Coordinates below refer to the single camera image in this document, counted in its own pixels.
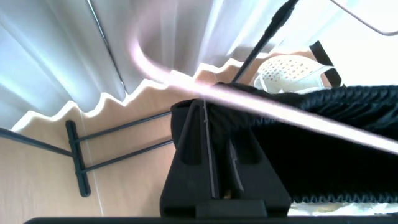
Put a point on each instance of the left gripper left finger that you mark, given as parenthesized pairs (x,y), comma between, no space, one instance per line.
(183,186)

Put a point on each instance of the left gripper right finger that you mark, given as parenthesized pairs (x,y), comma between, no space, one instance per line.
(264,189)

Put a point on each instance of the black shorts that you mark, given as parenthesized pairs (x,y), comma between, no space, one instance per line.
(326,161)

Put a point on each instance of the black clothes rack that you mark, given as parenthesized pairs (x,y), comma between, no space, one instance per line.
(77,155)

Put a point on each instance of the white laundry basket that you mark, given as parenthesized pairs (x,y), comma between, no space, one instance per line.
(286,68)

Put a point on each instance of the beige curtain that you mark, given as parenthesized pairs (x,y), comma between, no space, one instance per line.
(46,46)

